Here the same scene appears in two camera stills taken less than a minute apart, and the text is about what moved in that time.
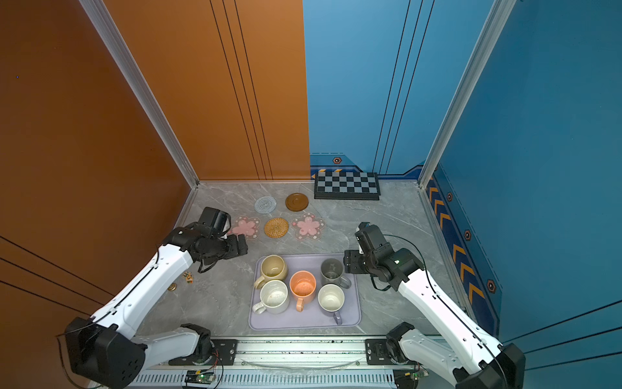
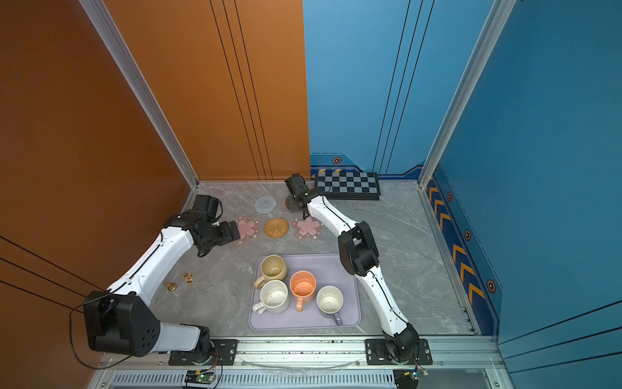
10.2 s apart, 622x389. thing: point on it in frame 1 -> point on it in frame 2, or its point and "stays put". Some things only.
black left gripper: [236, 249] -> [228, 235]
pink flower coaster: [249, 227] stays put
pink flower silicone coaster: [308, 226] stays put
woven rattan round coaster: [276, 228] stays put
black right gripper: [351, 262] -> [291, 203]
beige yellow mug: [273, 267] stays put
